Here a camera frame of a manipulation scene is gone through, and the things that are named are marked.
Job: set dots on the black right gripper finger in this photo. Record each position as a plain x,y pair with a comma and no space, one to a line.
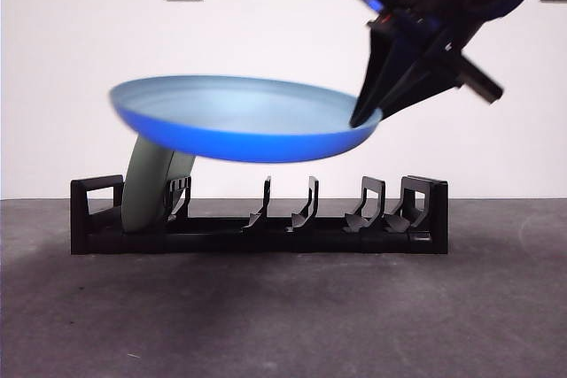
376,64
434,72

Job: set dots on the light blue plate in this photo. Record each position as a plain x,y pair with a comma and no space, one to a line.
243,108

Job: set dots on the pale green plate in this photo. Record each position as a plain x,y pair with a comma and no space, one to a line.
142,192

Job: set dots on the black plastic plate rack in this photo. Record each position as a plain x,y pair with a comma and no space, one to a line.
266,241

